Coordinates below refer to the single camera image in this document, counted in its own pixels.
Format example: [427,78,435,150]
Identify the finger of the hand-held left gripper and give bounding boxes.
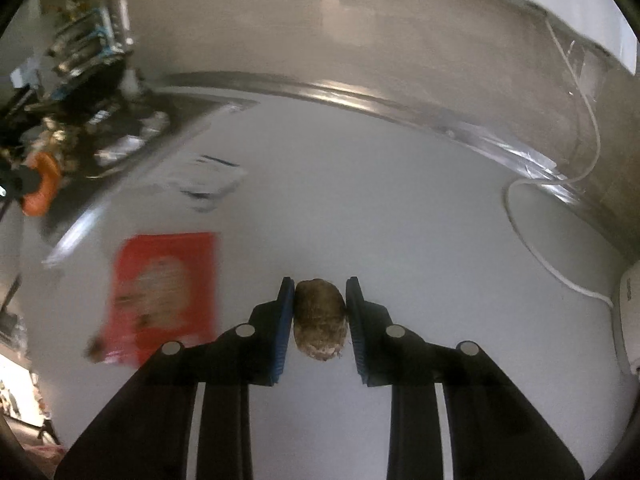
[0,165,38,198]

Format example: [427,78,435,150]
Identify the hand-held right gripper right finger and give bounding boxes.
[345,276,586,480]

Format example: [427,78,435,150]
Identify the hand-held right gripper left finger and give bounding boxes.
[54,276,296,480]

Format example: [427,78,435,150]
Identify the brown fuzzy fruit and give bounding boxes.
[292,279,348,362]

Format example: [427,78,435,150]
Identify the foil burner liner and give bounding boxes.
[95,110,171,166]

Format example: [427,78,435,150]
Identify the steel gas stove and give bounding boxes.
[0,85,258,268]

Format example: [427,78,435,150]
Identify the red snack packet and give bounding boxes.
[100,232,221,366]

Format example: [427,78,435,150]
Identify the metal dish rack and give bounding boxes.
[42,0,136,81]

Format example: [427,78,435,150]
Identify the clear wrapper with black stripes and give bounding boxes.
[167,155,248,211]

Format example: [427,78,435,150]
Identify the white electric kettle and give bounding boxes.
[612,260,640,376]

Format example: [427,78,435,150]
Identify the white power cable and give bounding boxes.
[502,15,616,308]

